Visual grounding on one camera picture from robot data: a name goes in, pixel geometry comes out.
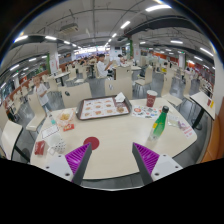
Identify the white polka dot mug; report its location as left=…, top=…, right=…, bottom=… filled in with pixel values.
left=46, top=132, right=67, bottom=156

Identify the small clear sanitizer bottle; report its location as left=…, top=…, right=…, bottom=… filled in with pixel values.
left=47, top=111, right=57, bottom=126

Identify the red paper packet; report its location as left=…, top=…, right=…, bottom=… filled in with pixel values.
left=33, top=140, right=46, bottom=156

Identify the white paper sheet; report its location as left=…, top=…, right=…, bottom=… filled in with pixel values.
left=41, top=124, right=60, bottom=140

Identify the beige side table black leg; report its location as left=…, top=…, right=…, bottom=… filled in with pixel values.
left=0, top=119, right=24, bottom=161
left=189, top=91, right=216, bottom=131

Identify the group of ceiling lights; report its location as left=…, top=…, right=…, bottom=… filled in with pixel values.
left=0, top=3, right=216, bottom=91

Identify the printed paper flyer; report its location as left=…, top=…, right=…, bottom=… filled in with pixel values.
left=131, top=104, right=163, bottom=120

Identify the clear plastic bag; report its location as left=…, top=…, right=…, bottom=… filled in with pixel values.
left=167, top=114, right=181, bottom=128

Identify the orange wooden bench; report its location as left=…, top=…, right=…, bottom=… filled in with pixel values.
left=201, top=113, right=224, bottom=164

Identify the green drink bottle black cap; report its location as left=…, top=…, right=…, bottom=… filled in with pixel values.
left=148, top=105, right=170, bottom=142

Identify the beige chair with hole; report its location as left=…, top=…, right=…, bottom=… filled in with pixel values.
left=104, top=78, right=134, bottom=100
left=58, top=82, right=93, bottom=108

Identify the dark food tray paper liner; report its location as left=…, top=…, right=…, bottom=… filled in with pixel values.
left=75, top=94, right=133, bottom=121

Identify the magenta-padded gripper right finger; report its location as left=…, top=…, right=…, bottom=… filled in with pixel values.
left=131, top=142, right=184, bottom=186

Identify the red paper cup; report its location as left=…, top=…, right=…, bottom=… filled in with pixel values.
left=145, top=89, right=158, bottom=108

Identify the group of beige chairs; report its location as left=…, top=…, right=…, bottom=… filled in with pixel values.
left=0, top=58, right=214, bottom=134

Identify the flat round red coaster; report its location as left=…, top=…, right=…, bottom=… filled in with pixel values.
left=82, top=136, right=101, bottom=151

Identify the red ketchup packet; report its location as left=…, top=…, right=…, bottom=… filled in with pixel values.
left=62, top=123, right=76, bottom=132

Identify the paper bag with fries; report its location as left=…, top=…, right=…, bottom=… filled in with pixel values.
left=55, top=109, right=75, bottom=128

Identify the crumpled white napkin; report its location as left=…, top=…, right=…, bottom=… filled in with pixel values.
left=114, top=92, right=127, bottom=104

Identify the red and white leaflet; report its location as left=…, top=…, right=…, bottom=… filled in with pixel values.
left=178, top=120, right=195, bottom=138

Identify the ceiling air conditioner unit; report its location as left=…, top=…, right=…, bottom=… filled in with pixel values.
left=59, top=22, right=80, bottom=34

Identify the person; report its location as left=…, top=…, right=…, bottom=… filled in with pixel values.
left=32, top=75, right=53, bottom=114
left=96, top=53, right=114, bottom=79

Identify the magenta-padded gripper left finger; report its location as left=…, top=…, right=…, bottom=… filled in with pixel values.
left=44, top=142, right=93, bottom=186

